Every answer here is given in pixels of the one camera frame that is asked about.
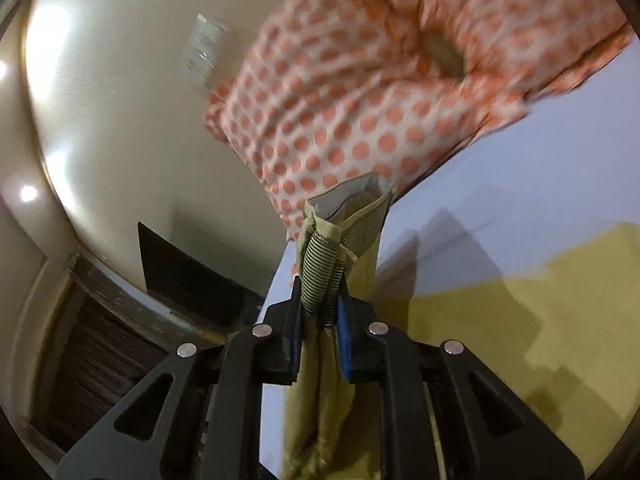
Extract orange polka dot pillow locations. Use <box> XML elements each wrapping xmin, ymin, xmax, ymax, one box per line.
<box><xmin>202</xmin><ymin>0</ymin><xmax>636</xmax><ymax>242</ymax></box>

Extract dark wooden headboard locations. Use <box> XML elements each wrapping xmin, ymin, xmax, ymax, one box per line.
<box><xmin>138</xmin><ymin>221</ymin><xmax>275</xmax><ymax>341</ymax></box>

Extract dark wooden side cabinet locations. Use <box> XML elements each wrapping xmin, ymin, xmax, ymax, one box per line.
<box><xmin>25</xmin><ymin>255</ymin><xmax>226</xmax><ymax>461</ymax></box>

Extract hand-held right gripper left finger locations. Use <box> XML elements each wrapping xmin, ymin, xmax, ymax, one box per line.
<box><xmin>56</xmin><ymin>276</ymin><xmax>305</xmax><ymax>480</ymax></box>

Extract yellow-green pants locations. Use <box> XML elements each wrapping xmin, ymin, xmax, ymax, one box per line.
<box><xmin>280</xmin><ymin>172</ymin><xmax>640</xmax><ymax>480</ymax></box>

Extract white bed sheet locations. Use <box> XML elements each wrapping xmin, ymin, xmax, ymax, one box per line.
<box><xmin>255</xmin><ymin>40</ymin><xmax>640</xmax><ymax>480</ymax></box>

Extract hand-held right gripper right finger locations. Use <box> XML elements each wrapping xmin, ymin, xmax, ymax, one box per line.
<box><xmin>336</xmin><ymin>294</ymin><xmax>586</xmax><ymax>480</ymax></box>

